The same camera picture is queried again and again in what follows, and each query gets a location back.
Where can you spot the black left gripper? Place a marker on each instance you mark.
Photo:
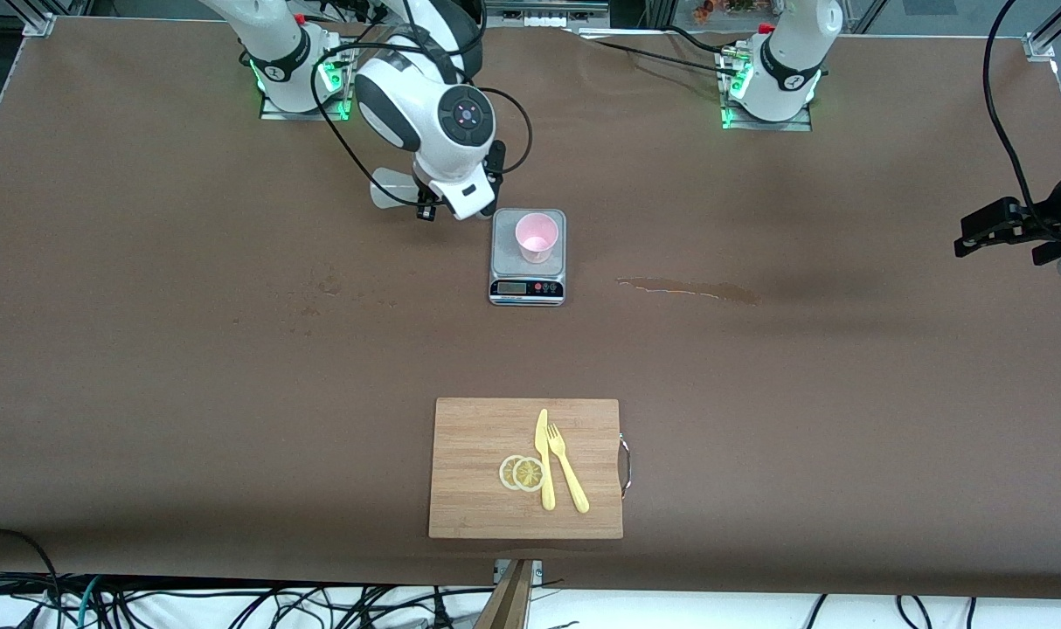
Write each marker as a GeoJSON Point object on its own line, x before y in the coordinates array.
{"type": "Point", "coordinates": [1051, 216]}

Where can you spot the pink plastic cup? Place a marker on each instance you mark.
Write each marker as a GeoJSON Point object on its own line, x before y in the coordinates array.
{"type": "Point", "coordinates": [537, 236]}

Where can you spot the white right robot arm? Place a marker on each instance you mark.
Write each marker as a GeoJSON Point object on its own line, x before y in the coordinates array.
{"type": "Point", "coordinates": [426, 114]}

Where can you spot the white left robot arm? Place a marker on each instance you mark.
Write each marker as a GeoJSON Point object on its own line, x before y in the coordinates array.
{"type": "Point", "coordinates": [788, 61]}

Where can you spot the silver digital kitchen scale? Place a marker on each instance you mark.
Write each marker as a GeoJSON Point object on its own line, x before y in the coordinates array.
{"type": "Point", "coordinates": [506, 262]}

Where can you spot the white power strip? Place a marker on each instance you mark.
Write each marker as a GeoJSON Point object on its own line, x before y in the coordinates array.
{"type": "Point", "coordinates": [544, 13]}

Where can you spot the wooden cutting board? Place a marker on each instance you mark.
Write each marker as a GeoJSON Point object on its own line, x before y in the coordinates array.
{"type": "Point", "coordinates": [469, 472]}

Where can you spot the lemon slice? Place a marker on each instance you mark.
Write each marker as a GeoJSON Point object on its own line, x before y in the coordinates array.
{"type": "Point", "coordinates": [505, 473]}
{"type": "Point", "coordinates": [529, 474]}

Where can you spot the yellow plastic knife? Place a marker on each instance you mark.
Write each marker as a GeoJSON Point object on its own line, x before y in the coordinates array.
{"type": "Point", "coordinates": [545, 480]}

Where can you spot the yellow plastic fork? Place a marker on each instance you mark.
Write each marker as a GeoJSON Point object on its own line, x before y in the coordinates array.
{"type": "Point", "coordinates": [570, 476]}

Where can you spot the brown paper table cover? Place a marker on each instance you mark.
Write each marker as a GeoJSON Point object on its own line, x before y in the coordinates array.
{"type": "Point", "coordinates": [146, 393]}

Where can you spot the wooden strip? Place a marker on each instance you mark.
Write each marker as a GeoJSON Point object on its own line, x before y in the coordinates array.
{"type": "Point", "coordinates": [509, 603]}

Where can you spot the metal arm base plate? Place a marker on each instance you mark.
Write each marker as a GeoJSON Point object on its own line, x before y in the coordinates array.
{"type": "Point", "coordinates": [273, 114]}
{"type": "Point", "coordinates": [801, 124]}

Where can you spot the aluminium frame profile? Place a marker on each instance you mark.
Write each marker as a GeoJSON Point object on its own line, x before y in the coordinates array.
{"type": "Point", "coordinates": [1042, 42]}
{"type": "Point", "coordinates": [39, 24]}

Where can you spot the small metal bracket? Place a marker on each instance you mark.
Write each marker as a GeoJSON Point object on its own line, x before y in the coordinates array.
{"type": "Point", "coordinates": [537, 570]}

